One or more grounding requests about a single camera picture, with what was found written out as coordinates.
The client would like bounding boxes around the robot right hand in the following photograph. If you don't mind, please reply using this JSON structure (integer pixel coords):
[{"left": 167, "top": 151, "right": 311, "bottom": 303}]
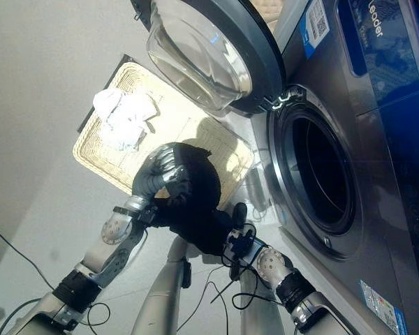
[{"left": 232, "top": 202, "right": 249, "bottom": 231}]

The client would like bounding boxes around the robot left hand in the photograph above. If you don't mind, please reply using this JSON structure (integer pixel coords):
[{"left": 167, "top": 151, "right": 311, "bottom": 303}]
[{"left": 131, "top": 142, "right": 189, "bottom": 204}]

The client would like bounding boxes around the black garment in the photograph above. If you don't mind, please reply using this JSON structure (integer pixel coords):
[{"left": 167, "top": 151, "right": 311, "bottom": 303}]
[{"left": 152, "top": 141, "right": 237, "bottom": 256}]

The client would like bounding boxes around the grey front-load washing machine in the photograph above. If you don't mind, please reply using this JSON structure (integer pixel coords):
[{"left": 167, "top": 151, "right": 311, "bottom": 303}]
[{"left": 250, "top": 0, "right": 419, "bottom": 335}]

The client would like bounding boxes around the round glass washing machine door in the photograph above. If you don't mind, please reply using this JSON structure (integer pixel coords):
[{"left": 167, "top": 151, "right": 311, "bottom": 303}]
[{"left": 130, "top": 0, "right": 287, "bottom": 115}]

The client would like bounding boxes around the flat wicker basket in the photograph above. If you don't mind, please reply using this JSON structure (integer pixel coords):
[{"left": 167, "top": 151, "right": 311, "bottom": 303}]
[{"left": 72, "top": 61, "right": 255, "bottom": 207}]

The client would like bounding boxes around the white crumpled cloth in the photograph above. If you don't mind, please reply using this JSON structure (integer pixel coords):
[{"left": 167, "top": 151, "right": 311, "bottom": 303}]
[{"left": 92, "top": 88, "right": 161, "bottom": 151}]

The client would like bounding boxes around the robot right leg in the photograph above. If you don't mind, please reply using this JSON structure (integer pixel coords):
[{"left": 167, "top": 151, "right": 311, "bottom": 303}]
[{"left": 240, "top": 267, "right": 286, "bottom": 335}]

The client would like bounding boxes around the robot leg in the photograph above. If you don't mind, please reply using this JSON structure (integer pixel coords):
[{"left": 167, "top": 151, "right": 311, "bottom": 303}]
[
  {"left": 131, "top": 236, "right": 193, "bottom": 335},
  {"left": 240, "top": 267, "right": 286, "bottom": 335}
]

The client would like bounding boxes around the robot left leg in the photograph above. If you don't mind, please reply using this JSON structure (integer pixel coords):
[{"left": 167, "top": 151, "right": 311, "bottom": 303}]
[{"left": 131, "top": 236, "right": 193, "bottom": 335}]

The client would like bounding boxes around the chrome door hinge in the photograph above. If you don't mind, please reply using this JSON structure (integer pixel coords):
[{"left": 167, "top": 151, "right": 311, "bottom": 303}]
[{"left": 271, "top": 84, "right": 307, "bottom": 111}]

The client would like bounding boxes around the colourful energy sticker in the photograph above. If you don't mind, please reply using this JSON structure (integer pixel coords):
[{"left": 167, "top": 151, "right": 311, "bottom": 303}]
[{"left": 358, "top": 278, "right": 410, "bottom": 335}]

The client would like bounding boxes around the blue white QR label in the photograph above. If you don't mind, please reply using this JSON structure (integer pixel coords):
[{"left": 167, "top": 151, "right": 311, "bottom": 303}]
[{"left": 297, "top": 0, "right": 332, "bottom": 59}]

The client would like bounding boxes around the beige woven basket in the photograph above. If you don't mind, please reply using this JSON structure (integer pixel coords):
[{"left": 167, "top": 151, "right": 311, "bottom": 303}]
[{"left": 247, "top": 0, "right": 281, "bottom": 33}]

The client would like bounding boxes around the glossy blue control panel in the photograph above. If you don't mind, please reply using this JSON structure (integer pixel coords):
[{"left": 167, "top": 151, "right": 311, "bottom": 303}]
[{"left": 335, "top": 0, "right": 419, "bottom": 105}]

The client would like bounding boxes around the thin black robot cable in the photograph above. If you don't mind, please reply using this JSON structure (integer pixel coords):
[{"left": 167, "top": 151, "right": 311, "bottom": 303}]
[{"left": 176, "top": 265, "right": 232, "bottom": 335}]

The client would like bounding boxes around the long black floor cable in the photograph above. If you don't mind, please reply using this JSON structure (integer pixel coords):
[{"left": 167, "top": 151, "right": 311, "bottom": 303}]
[{"left": 0, "top": 223, "right": 57, "bottom": 291}]

